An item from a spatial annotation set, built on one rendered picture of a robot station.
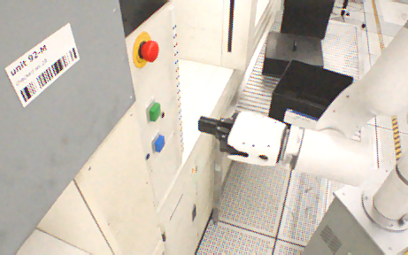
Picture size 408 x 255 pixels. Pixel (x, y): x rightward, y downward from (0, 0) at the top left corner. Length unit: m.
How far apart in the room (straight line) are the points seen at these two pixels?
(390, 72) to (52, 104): 0.48
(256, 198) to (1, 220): 1.70
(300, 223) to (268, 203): 0.23
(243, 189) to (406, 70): 1.58
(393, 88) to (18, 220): 0.55
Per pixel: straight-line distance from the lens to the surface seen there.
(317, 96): 1.44
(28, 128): 0.38
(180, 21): 1.37
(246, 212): 1.90
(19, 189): 0.40
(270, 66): 1.54
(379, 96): 0.54
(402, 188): 1.04
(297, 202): 2.01
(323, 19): 1.95
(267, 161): 0.58
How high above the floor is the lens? 1.64
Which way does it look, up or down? 44 degrees down
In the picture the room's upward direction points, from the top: straight up
